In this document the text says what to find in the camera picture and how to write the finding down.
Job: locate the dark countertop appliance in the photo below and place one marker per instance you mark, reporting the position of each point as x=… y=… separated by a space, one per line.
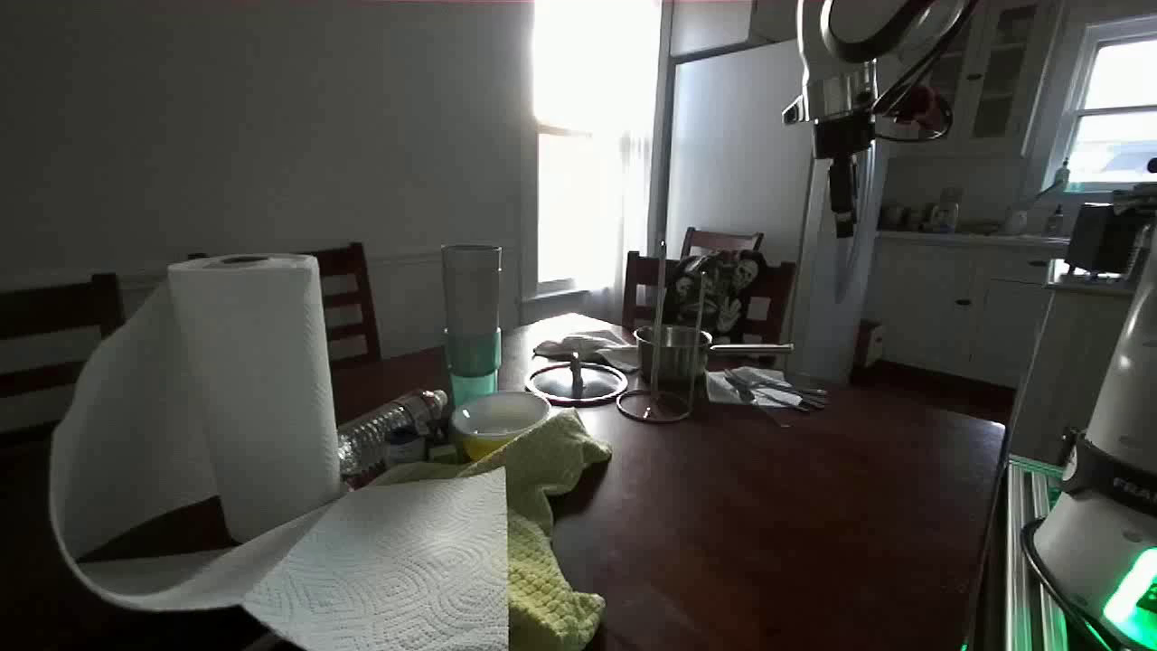
x=1105 y=237

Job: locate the tall clear drinking glass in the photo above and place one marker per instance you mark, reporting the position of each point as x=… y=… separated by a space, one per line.
x=471 y=327

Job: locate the clear plastic water bottle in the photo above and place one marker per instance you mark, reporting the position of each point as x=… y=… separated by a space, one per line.
x=390 y=435

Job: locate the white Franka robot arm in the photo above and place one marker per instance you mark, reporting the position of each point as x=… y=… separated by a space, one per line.
x=1121 y=420

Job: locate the white bowl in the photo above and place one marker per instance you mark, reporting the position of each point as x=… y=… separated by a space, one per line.
x=496 y=416

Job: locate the white glass door cabinet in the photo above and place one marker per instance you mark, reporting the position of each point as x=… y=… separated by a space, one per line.
x=1005 y=65

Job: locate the white lower kitchen cabinet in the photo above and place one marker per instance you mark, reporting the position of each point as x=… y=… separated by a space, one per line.
x=952 y=310

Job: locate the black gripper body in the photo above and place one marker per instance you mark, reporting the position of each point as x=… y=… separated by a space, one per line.
x=842 y=176

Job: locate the white framed kitchen window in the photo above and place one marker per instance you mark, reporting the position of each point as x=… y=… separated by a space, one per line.
x=1113 y=114

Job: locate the white paper towel roll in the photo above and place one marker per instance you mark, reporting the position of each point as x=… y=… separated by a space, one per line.
x=254 y=384

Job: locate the floral patterned bundle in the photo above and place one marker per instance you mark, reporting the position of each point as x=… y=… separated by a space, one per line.
x=712 y=292

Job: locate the white refrigerator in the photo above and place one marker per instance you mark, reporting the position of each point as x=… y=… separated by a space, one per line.
x=734 y=157

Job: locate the yellow cloth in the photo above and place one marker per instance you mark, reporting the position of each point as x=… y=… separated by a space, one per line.
x=545 y=481

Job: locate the white paper towel sheet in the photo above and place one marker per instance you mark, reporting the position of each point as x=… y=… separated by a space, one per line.
x=746 y=388

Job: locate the tall bright window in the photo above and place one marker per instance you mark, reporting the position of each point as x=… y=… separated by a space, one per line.
x=590 y=146

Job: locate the white dish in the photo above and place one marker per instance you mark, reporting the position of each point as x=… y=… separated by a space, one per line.
x=580 y=350

